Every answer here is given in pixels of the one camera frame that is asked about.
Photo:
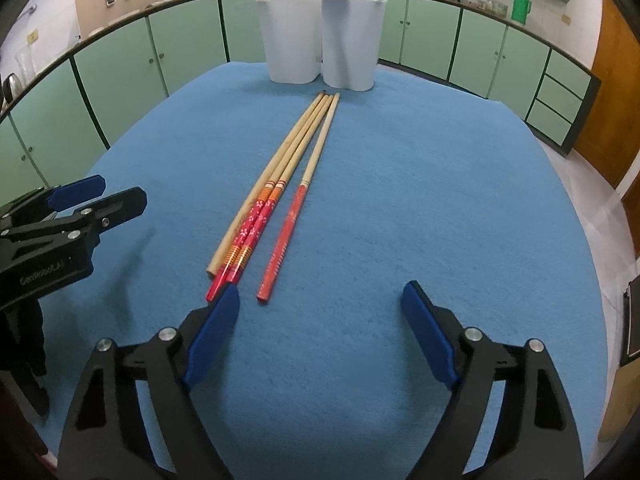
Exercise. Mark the blue felt mat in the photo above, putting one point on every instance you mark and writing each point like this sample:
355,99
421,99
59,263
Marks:
400,200

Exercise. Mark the brown wooden door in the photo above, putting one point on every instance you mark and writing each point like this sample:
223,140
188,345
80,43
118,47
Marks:
615,85

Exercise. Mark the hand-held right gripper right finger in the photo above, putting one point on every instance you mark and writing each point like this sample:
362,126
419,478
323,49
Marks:
425,330

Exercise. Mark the plain wooden chopstick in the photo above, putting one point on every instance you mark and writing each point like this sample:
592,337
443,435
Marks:
265,183

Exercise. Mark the brown board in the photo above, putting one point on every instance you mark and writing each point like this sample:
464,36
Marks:
90,10

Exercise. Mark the green thermos flask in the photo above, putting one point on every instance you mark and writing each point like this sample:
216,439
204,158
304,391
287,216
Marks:
521,7

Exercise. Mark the white two-compartment utensil holder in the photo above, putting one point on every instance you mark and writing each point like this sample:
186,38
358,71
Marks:
295,40

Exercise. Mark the row of glass jars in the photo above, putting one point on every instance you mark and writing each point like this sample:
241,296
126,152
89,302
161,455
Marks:
487,4

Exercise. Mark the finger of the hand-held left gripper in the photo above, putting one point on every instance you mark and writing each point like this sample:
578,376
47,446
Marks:
122,202
80,190

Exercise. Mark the green drawer unit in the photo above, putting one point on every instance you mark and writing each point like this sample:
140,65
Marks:
560,95

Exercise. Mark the dark electric kettle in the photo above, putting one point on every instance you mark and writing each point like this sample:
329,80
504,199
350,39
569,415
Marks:
11,87

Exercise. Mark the green base cabinet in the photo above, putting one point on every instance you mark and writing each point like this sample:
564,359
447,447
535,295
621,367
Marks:
125,70
475,45

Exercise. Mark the clear glass pitcher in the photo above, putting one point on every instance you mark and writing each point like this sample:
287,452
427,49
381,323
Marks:
26,60

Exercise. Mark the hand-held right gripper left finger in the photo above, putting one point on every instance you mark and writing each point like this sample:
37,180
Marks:
215,330

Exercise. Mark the red orange patterned chopstick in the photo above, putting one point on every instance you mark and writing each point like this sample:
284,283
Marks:
270,207
257,213

